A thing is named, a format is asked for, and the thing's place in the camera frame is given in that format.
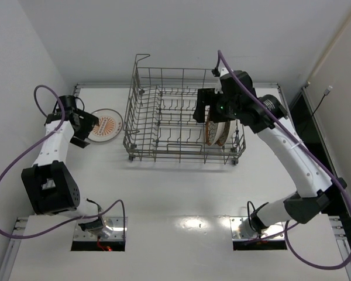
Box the floral plate orange rim front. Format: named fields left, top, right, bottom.
left=205, top=118, right=225, bottom=146

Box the floral plate orange rim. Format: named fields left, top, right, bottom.
left=216, top=121, right=236, bottom=146
left=205, top=118, right=225, bottom=146

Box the orange sunburst glass plate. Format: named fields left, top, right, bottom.
left=88, top=108, right=123, bottom=143

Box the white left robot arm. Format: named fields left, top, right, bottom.
left=21, top=109, right=106, bottom=236

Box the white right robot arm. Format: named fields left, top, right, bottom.
left=193, top=68, right=339, bottom=236

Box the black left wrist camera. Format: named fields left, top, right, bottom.
left=59, top=95, right=85, bottom=112

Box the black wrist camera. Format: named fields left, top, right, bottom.
left=259, top=94, right=288, bottom=119
left=59, top=95, right=85, bottom=112

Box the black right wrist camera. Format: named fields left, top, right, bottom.
left=259, top=94, right=288, bottom=119

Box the grey wire dish rack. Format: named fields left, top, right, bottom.
left=123, top=53, right=246, bottom=165

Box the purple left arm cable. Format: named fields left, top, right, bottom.
left=0, top=84, right=127, bottom=242

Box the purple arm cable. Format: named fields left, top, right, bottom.
left=216, top=49, right=351, bottom=270
left=0, top=84, right=127, bottom=242

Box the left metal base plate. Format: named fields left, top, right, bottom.
left=73, top=217, right=128, bottom=242

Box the metal base plate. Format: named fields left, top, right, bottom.
left=73, top=217, right=128, bottom=242
left=230, top=217, right=284, bottom=242

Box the black cable with grey plug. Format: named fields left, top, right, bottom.
left=311, top=85, right=333, bottom=117

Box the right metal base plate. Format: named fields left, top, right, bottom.
left=230, top=217, right=284, bottom=242

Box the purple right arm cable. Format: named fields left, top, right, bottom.
left=216, top=49, right=351, bottom=270

